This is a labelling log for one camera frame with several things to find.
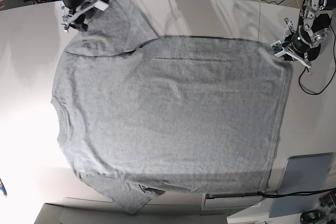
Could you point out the black computer mouse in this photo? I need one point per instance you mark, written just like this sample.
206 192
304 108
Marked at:
313 53

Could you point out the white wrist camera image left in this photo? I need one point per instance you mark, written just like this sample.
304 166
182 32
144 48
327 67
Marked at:
101 4

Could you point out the grey laptop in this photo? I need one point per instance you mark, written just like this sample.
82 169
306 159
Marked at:
302 173

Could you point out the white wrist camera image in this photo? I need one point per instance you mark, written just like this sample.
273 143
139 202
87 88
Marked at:
101 4
278 49

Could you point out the black gadget bottom right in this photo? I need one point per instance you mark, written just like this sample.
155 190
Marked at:
312 216

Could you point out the grey T-shirt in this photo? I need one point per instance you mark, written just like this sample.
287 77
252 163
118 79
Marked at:
140 114

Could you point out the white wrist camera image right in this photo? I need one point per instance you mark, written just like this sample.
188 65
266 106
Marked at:
278 49

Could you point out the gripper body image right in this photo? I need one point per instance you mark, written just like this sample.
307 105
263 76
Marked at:
299 44

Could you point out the blue orange tool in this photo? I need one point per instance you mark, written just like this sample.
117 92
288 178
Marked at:
2 188

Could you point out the white cable grommet tray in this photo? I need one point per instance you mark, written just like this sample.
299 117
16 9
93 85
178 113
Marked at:
229 201

